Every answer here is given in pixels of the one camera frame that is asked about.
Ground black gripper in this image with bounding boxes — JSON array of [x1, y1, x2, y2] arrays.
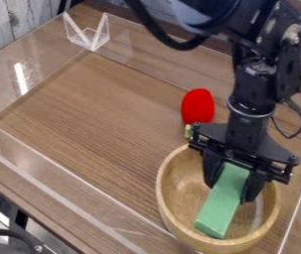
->
[[189, 97, 301, 203]]

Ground green rectangular block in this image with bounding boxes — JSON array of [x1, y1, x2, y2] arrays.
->
[[195, 163, 250, 239]]

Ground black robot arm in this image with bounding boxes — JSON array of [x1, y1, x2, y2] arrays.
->
[[125, 0, 301, 202]]

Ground brown wooden bowl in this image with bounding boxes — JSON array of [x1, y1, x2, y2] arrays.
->
[[156, 146, 280, 254]]

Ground red plush strawberry toy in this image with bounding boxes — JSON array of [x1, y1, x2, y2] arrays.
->
[[181, 88, 216, 124]]

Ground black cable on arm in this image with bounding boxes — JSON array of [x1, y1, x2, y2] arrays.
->
[[271, 97, 301, 140]]

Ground clear acrylic tray wall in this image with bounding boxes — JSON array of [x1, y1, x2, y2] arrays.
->
[[0, 128, 197, 254]]

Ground black table frame bracket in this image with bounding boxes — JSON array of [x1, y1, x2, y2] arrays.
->
[[0, 212, 60, 254]]

